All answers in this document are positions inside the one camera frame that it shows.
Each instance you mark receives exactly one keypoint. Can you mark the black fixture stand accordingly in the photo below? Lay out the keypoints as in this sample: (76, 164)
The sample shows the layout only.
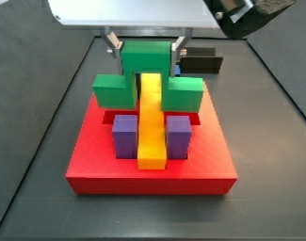
(200, 60)

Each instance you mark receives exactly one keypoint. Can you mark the purple right front post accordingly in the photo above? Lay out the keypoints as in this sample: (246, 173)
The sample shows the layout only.
(178, 134)

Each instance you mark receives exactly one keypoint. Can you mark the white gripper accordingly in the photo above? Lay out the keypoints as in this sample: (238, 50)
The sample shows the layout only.
(162, 13)

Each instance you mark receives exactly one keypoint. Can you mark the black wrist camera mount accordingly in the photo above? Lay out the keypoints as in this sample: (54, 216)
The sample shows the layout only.
(244, 16)

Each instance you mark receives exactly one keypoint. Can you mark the purple left front post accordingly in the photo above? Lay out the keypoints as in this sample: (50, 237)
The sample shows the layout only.
(125, 133)

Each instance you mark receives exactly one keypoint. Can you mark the blue right rear post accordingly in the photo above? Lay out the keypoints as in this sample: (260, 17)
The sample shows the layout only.
(178, 70)

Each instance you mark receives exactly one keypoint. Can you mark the green stepped block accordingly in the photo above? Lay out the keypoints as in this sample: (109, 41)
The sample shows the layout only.
(146, 64)

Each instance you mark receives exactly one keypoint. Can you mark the yellow long bar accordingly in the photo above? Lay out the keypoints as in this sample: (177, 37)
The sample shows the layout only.
(152, 148)

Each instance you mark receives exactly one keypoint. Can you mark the red base board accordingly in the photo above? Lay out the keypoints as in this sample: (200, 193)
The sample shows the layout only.
(97, 172)

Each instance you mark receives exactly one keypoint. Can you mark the purple post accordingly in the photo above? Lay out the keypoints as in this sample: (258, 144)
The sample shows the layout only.
(178, 134)
(125, 133)

